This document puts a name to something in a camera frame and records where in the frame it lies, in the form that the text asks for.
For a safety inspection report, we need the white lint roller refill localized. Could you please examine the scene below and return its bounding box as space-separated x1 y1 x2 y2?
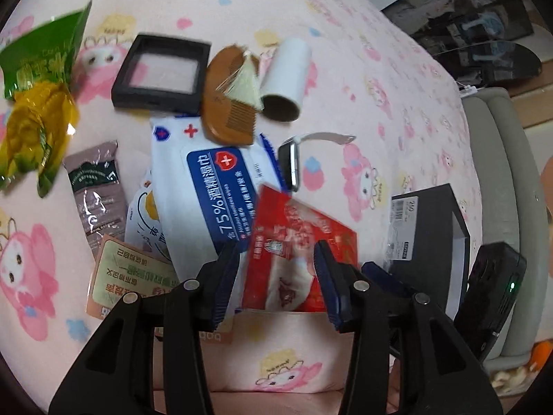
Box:
261 38 312 122

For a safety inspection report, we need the red lucky toy packet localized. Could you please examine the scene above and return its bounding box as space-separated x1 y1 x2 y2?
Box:
242 185 358 313

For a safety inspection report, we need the black square frame box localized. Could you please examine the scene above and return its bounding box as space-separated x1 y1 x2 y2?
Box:
112 33 211 116

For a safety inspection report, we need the pink cartoon print blanket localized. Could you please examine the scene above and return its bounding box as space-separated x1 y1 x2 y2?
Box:
1 0 482 414

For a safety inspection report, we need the orange green coupon card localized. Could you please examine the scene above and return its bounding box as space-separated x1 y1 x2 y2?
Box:
86 236 179 320

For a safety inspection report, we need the white yellow face mask packet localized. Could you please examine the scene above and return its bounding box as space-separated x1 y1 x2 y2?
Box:
124 169 171 262

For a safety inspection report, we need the white blue alcohol wipes pack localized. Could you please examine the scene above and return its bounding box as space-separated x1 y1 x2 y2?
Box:
150 113 292 316

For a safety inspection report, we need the grey sofa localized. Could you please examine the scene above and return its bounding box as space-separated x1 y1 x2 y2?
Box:
462 88 549 373

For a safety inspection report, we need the smartwatch with grey strap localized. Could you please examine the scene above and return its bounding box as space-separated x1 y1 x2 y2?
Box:
278 132 356 192

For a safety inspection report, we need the brown coffee sachet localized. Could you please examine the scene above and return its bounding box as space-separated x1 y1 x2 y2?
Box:
64 140 128 258

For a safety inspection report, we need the black cardboard storage box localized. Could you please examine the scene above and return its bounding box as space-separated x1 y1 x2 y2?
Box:
384 184 470 319

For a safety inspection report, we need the wooden comb with tassel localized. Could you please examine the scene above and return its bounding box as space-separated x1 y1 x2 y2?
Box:
200 45 262 146

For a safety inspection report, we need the green yellow corn snack bag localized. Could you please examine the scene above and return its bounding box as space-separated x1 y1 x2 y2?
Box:
1 4 92 198

